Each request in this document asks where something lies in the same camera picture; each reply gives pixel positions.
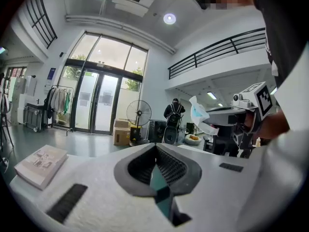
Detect black bin with yellow lid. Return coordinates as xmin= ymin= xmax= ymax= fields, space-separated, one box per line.
xmin=130 ymin=125 xmax=142 ymax=144

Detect beige hardcover book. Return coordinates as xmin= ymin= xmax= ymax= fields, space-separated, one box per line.
xmin=14 ymin=144 xmax=69 ymax=191

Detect person's right forearm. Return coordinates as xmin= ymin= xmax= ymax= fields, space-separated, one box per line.
xmin=257 ymin=110 xmax=290 ymax=140

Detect person's black clothing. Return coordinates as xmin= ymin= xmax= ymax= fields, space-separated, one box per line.
xmin=248 ymin=0 xmax=309 ymax=87

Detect white cabinet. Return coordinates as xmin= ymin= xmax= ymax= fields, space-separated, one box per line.
xmin=9 ymin=76 xmax=38 ymax=126

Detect grey pet bed yellow inside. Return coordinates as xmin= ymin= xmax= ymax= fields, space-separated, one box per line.
xmin=184 ymin=133 xmax=202 ymax=145

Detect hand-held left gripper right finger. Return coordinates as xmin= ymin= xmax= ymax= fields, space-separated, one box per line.
xmin=155 ymin=129 xmax=304 ymax=232

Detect grey wheeled cart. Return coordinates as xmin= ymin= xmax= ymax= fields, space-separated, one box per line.
xmin=24 ymin=105 xmax=45 ymax=132

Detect black hanging garment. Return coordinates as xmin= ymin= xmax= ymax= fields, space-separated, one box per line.
xmin=44 ymin=88 xmax=55 ymax=119

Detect blue wall poster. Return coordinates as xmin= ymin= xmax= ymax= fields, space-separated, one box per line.
xmin=47 ymin=68 xmax=56 ymax=87

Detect white ceiling air conditioner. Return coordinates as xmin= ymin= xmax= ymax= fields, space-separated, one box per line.
xmin=111 ymin=0 xmax=155 ymax=18

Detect person's right hand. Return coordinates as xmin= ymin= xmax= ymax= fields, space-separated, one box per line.
xmin=243 ymin=110 xmax=263 ymax=133

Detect black mezzanine railing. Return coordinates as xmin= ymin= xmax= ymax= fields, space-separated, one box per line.
xmin=168 ymin=28 xmax=267 ymax=80

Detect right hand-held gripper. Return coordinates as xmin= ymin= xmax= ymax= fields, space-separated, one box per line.
xmin=204 ymin=81 xmax=278 ymax=159

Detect white plastic bag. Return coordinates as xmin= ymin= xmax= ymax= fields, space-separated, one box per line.
xmin=189 ymin=95 xmax=219 ymax=136

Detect glass double door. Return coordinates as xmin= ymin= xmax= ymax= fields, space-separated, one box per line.
xmin=72 ymin=66 xmax=143 ymax=135

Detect small cardboard box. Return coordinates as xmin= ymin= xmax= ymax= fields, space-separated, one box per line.
xmin=114 ymin=119 xmax=131 ymax=129

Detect round ceiling light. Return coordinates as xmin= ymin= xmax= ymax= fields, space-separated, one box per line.
xmin=163 ymin=13 xmax=177 ymax=25

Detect beige hanging jackets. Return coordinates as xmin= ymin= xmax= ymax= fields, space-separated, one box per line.
xmin=52 ymin=88 xmax=66 ymax=114

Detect black cabinet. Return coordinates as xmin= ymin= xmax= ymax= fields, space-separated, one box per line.
xmin=148 ymin=120 xmax=167 ymax=144

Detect large cardboard box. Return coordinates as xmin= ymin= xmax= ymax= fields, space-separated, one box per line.
xmin=112 ymin=127 xmax=132 ymax=146

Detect black window grille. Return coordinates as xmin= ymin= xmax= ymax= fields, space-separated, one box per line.
xmin=24 ymin=0 xmax=58 ymax=49

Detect green hanging garment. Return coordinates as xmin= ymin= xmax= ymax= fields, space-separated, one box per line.
xmin=63 ymin=92 xmax=72 ymax=115

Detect black pedestal fan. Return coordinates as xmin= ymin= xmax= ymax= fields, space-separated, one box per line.
xmin=126 ymin=100 xmax=153 ymax=147

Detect black clothes rack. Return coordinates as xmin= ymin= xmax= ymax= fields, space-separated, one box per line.
xmin=44 ymin=85 xmax=74 ymax=136

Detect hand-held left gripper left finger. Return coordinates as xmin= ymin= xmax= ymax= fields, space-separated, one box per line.
xmin=31 ymin=143 xmax=175 ymax=232

